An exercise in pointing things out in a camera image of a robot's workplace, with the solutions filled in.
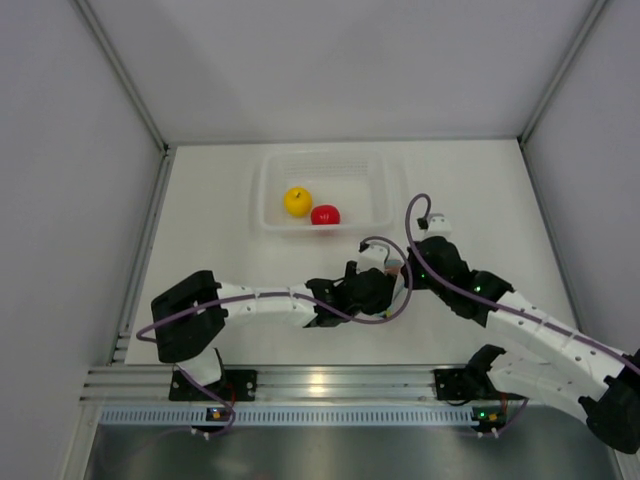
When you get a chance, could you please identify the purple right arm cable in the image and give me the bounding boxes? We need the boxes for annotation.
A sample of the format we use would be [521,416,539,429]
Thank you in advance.
[404,193,640,376]

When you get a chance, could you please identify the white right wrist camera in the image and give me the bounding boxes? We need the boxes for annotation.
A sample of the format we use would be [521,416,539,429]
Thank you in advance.
[417,213,452,241]

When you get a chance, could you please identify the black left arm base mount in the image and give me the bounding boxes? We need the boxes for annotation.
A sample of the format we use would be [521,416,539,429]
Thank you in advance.
[168,369,257,403]

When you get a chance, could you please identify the aluminium mounting rail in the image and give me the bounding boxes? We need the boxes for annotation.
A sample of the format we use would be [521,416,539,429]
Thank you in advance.
[79,363,566,403]

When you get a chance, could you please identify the white perforated plastic basket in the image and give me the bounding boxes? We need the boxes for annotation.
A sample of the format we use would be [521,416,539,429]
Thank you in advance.
[256,150,395,234]

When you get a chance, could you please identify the red fake apple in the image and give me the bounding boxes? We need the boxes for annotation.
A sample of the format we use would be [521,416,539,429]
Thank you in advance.
[310,204,341,226]

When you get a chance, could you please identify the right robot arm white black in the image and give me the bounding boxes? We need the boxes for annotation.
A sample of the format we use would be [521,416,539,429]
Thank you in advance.
[409,236,639,454]

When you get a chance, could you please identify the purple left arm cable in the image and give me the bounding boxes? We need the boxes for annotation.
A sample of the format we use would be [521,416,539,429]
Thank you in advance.
[135,235,414,426]

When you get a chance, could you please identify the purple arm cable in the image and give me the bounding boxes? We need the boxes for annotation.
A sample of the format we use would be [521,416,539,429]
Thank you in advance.
[404,193,640,376]
[135,235,414,426]

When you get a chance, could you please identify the clear zip top bag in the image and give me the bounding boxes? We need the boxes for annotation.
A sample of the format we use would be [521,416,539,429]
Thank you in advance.
[381,259,406,318]

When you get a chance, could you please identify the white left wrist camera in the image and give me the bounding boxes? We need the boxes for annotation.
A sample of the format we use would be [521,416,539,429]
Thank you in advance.
[356,241,390,272]

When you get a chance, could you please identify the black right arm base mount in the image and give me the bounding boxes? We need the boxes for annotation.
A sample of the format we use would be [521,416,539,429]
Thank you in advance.
[434,368,487,404]

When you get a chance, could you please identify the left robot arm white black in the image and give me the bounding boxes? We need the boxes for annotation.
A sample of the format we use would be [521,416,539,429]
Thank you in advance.
[150,261,413,400]

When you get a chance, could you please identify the white slotted cable duct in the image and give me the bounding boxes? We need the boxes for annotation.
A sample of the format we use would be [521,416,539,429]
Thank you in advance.
[99,405,483,427]

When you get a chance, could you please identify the yellow fake apple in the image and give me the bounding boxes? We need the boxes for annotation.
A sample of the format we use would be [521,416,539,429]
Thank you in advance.
[283,187,313,218]

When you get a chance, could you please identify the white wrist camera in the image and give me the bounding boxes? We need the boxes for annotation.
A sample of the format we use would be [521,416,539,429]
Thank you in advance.
[356,241,390,272]
[417,213,452,241]

